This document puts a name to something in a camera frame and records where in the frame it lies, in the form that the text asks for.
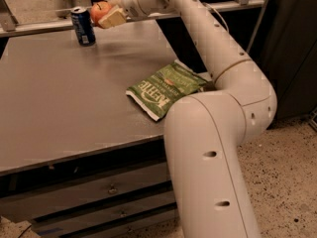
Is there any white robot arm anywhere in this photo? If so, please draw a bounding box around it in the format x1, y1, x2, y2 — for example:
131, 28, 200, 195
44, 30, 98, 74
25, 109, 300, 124
110, 0, 277, 238

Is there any top grey drawer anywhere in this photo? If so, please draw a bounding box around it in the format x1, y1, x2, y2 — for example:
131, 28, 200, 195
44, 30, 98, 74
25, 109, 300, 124
0, 163, 168, 222

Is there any blue pepsi can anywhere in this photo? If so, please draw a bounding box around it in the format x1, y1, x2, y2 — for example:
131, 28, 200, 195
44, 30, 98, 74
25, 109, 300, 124
70, 6, 96, 46

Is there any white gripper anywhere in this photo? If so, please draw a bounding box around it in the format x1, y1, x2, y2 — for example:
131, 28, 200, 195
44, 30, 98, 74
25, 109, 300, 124
98, 0, 142, 29

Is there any green kettle chips bag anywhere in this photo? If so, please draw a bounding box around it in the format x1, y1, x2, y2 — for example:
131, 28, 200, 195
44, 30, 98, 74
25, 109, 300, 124
126, 59, 207, 121

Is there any bottom grey drawer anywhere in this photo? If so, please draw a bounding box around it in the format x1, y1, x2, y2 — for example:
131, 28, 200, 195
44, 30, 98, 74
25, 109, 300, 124
60, 203, 177, 238

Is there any white cable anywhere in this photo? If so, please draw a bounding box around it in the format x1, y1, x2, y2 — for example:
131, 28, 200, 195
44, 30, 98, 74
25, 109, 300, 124
202, 2, 231, 35

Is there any red apple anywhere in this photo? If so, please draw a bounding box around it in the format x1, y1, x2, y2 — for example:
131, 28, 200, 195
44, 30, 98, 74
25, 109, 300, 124
90, 1, 112, 27

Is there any diagonal metal rod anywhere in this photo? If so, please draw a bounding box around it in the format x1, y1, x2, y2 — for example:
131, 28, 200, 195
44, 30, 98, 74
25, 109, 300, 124
247, 0, 269, 54

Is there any grey drawer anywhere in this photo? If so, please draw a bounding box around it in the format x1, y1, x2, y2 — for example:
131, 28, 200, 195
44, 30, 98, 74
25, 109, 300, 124
33, 187, 175, 237
60, 203, 177, 238
0, 163, 168, 222

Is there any grey metal rail frame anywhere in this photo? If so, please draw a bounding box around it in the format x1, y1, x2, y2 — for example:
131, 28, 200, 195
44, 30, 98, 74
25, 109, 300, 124
0, 0, 268, 38

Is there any middle grey drawer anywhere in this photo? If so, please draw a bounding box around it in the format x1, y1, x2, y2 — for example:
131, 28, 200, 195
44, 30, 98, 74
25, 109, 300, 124
33, 187, 175, 237

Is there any grey drawer cabinet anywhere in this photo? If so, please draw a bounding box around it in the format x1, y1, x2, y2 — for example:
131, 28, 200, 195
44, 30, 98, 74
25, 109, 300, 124
0, 19, 217, 238

